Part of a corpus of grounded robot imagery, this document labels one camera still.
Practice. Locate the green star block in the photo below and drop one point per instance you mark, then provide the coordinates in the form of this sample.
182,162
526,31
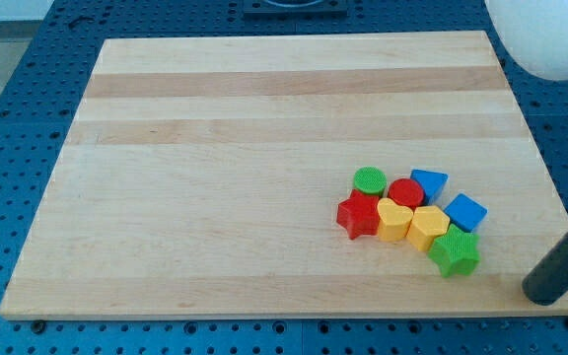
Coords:
456,252

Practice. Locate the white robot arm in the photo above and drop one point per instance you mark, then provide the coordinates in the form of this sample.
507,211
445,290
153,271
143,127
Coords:
535,33

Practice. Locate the red star block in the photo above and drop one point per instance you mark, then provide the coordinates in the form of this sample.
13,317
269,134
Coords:
358,214

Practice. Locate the yellow heart block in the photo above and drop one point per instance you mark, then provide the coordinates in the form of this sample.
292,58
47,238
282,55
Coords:
394,220

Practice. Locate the yellow hexagon block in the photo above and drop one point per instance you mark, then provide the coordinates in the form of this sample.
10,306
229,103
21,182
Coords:
427,224

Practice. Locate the wooden board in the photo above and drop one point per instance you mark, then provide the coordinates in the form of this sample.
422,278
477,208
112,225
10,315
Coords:
200,179

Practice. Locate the green cylinder block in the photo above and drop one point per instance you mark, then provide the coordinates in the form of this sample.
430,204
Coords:
370,180

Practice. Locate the red cylinder block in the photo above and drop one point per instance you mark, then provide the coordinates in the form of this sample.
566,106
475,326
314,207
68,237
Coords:
406,192

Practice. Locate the blue triangle block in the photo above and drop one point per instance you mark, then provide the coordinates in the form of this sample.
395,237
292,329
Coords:
432,183

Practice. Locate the blue cube block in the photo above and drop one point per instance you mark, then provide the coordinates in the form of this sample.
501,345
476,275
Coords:
465,212

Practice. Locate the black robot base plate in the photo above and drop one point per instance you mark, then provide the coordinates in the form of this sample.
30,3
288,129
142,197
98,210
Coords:
286,8

